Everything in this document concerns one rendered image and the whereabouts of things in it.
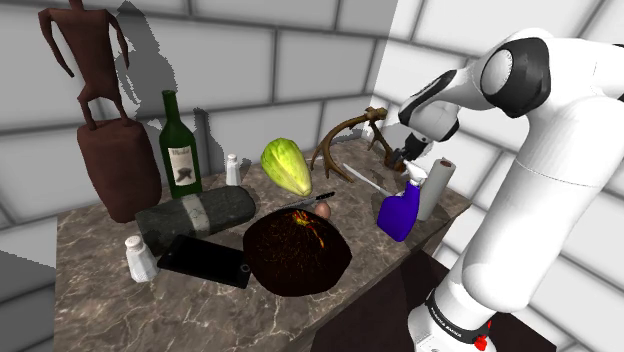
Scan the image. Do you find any black tablet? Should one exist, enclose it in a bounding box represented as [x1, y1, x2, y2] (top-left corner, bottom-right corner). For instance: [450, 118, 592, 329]
[156, 233, 253, 290]

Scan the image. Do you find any brown figure statue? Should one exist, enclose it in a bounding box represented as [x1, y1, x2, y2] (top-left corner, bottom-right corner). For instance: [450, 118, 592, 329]
[37, 0, 164, 224]

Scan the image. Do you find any dark green banded cylinder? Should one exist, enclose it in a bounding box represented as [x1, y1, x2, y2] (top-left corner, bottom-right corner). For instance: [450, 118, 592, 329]
[134, 185, 258, 258]

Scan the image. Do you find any small white salt shaker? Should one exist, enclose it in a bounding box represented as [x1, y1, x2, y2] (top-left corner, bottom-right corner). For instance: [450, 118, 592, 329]
[224, 153, 243, 187]

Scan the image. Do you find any white knife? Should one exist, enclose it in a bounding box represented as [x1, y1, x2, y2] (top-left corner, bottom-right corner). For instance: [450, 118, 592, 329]
[342, 162, 394, 199]

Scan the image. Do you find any dark robot stand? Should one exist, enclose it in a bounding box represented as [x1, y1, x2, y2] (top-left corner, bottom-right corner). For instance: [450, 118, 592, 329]
[310, 248, 558, 352]

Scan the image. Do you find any black-handled knife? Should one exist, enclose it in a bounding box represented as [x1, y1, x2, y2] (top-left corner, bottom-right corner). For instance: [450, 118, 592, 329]
[278, 190, 337, 211]

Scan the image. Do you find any blue spray bottle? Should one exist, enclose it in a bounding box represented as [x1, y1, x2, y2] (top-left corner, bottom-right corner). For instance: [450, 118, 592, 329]
[376, 162, 429, 243]

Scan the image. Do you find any dark round red-speckled lump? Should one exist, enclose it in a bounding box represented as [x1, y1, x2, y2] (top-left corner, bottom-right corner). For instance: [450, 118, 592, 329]
[242, 207, 354, 298]

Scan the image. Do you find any yellow-green lettuce head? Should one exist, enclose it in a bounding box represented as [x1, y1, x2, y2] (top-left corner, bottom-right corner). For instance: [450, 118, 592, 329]
[259, 137, 314, 198]

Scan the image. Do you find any brown antler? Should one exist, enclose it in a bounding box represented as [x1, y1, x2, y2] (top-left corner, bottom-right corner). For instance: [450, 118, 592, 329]
[309, 106, 407, 184]

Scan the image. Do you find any green wine bottle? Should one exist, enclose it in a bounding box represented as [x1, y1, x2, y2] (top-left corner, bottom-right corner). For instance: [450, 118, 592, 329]
[158, 89, 204, 200]

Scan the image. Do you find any large white salt shaker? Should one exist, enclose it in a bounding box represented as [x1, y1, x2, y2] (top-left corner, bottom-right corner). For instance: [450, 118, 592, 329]
[124, 235, 160, 284]

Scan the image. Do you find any white paper towel roll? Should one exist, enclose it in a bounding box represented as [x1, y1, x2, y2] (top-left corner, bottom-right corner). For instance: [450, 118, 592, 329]
[416, 156, 458, 223]

